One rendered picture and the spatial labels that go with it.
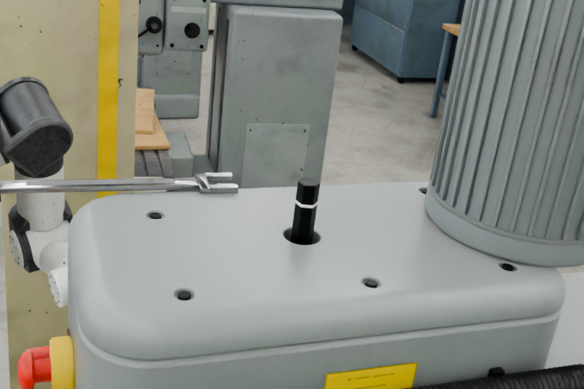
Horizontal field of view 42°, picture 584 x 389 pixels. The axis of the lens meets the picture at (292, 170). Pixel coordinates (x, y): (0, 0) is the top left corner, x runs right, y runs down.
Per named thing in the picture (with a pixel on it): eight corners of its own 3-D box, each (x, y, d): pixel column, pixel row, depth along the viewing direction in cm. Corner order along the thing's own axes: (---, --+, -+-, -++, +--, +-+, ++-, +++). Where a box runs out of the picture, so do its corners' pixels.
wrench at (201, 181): (-2, 199, 75) (-3, 191, 75) (0, 181, 79) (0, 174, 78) (237, 193, 82) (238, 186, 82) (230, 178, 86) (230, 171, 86)
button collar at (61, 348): (52, 415, 71) (51, 364, 69) (49, 374, 76) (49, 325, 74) (75, 412, 72) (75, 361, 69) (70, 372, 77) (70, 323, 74)
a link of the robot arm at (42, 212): (3, 237, 157) (-5, 155, 142) (65, 220, 163) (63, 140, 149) (22, 276, 150) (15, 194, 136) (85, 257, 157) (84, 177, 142)
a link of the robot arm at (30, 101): (3, 144, 145) (-3, 86, 136) (49, 135, 150) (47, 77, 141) (22, 183, 138) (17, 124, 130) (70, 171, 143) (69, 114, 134)
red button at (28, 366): (18, 404, 71) (16, 369, 69) (17, 376, 74) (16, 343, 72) (55, 399, 72) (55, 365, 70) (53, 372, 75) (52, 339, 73)
